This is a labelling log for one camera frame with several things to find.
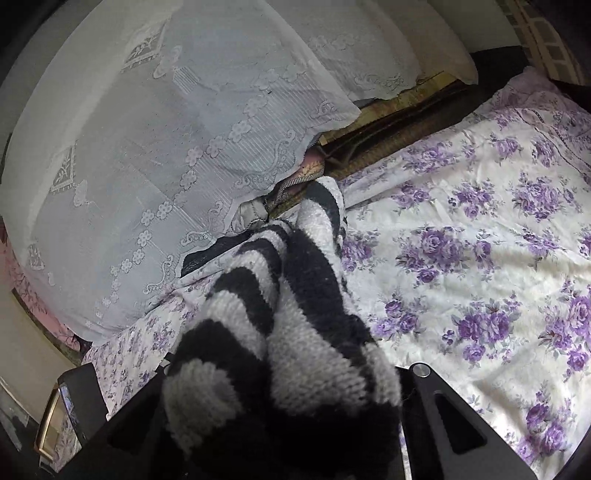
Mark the grey satin cloth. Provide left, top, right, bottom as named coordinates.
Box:
left=231, top=196, right=271, bottom=232

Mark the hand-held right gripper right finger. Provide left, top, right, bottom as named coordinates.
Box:
left=399, top=362, right=539, bottom=480

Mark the large white lace cloth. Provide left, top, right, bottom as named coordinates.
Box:
left=0, top=0, right=363, bottom=347

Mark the dark lace cloth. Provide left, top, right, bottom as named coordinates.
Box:
left=181, top=233, right=254, bottom=278

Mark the small white lace cloth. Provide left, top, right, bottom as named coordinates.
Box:
left=305, top=0, right=478, bottom=100

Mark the purple floral bed sheet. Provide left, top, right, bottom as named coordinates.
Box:
left=83, top=65, right=591, bottom=480

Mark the brown woven mat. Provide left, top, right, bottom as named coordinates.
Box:
left=272, top=76, right=502, bottom=217

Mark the pink patterned cloth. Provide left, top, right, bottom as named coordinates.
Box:
left=277, top=148, right=329, bottom=204

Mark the black grey striped sweater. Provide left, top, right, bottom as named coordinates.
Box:
left=159, top=175, right=407, bottom=480

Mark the wooden frame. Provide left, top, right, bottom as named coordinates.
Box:
left=34, top=387, right=64, bottom=461

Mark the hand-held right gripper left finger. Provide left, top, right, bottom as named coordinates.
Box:
left=60, top=367, right=195, bottom=480

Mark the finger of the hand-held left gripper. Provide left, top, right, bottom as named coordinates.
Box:
left=58, top=364, right=110, bottom=446

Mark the beige patterned cloth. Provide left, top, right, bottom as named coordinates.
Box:
left=507, top=0, right=588, bottom=88

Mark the pink blanket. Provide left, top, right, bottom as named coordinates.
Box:
left=0, top=222, right=93, bottom=356

